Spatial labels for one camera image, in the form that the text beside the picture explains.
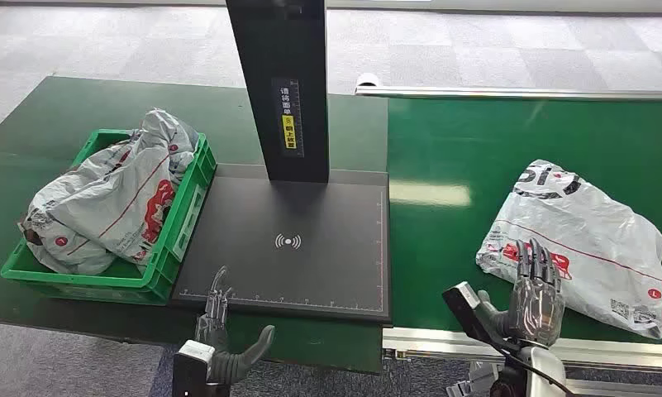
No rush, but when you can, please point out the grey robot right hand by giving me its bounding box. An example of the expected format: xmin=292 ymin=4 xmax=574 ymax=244
xmin=475 ymin=238 xmax=566 ymax=349

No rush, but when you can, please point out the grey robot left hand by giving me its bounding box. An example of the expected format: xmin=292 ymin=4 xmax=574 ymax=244
xmin=194 ymin=266 xmax=276 ymax=385

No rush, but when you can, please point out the grey poly mailer package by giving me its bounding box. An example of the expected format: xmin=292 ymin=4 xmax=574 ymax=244
xmin=475 ymin=159 xmax=662 ymax=341

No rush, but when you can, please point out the green plastic delivery crate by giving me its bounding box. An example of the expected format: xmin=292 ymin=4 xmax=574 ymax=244
xmin=0 ymin=128 xmax=217 ymax=306

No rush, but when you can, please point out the black inbound scanner machine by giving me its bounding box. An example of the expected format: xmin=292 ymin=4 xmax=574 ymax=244
xmin=170 ymin=0 xmax=393 ymax=324

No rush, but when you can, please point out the green conveyor belt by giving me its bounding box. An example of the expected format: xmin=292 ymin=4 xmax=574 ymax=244
xmin=387 ymin=97 xmax=662 ymax=347

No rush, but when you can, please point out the large grey bagged package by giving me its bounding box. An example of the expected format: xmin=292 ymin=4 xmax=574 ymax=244
xmin=18 ymin=139 xmax=179 ymax=276

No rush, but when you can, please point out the small crumpled grey bagged package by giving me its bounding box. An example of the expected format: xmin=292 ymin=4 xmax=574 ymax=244
xmin=136 ymin=108 xmax=200 ymax=176

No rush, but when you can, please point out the black yellow label sticker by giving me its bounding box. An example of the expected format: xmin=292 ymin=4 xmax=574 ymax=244
xmin=271 ymin=77 xmax=306 ymax=160

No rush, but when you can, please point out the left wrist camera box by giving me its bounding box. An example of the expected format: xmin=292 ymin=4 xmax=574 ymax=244
xmin=172 ymin=339 xmax=217 ymax=397

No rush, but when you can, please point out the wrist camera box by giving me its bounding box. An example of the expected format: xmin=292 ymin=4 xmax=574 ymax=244
xmin=442 ymin=281 xmax=508 ymax=353
xmin=172 ymin=339 xmax=217 ymax=397

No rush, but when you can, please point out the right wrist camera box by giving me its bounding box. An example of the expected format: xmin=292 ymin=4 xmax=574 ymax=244
xmin=442 ymin=281 xmax=508 ymax=353

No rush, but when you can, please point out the white conveyor frame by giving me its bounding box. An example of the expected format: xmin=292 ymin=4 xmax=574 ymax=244
xmin=382 ymin=326 xmax=662 ymax=375

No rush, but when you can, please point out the silver conveyor side rail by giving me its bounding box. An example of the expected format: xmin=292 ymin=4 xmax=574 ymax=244
xmin=355 ymin=84 xmax=662 ymax=102

